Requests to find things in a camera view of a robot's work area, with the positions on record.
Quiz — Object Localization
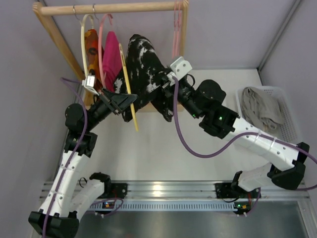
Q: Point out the black white patterned trousers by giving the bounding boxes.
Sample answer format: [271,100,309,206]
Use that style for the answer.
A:
[125,34,173,122]

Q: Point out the yellow hanger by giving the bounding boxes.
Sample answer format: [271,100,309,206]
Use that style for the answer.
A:
[118,43,139,132]

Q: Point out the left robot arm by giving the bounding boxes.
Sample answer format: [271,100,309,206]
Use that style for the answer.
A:
[28,89,138,238]

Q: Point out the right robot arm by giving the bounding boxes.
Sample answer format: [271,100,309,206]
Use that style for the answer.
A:
[163,72,310,194]

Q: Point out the magenta trousers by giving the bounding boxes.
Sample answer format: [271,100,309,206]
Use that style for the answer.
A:
[102,31,122,92]

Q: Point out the pink hanger with trousers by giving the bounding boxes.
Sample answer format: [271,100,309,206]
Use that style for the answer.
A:
[98,13,113,88]

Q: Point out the orange patterned trousers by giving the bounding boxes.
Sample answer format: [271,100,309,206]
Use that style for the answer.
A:
[84,29,103,90]

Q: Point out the cream hanger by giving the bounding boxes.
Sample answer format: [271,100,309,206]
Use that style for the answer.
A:
[73,6,96,80]

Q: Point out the empty pink hanger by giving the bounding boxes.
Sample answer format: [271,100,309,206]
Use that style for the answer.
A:
[172,0,183,58]

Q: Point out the grey cloth in basket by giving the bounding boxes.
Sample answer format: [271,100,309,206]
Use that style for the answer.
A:
[241,87,285,132]

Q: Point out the white plastic basket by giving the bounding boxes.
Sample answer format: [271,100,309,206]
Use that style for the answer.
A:
[236,86,302,144]

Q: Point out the wooden clothes rack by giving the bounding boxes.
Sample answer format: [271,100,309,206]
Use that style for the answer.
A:
[32,0,189,114]

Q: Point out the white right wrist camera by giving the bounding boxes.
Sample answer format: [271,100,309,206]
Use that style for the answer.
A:
[167,56,193,82]

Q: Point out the grey slotted cable duct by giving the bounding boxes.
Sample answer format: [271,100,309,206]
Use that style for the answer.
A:
[88,200,250,212]

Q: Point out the aluminium mounting rail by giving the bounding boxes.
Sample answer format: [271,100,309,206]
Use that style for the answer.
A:
[39,180,310,200]

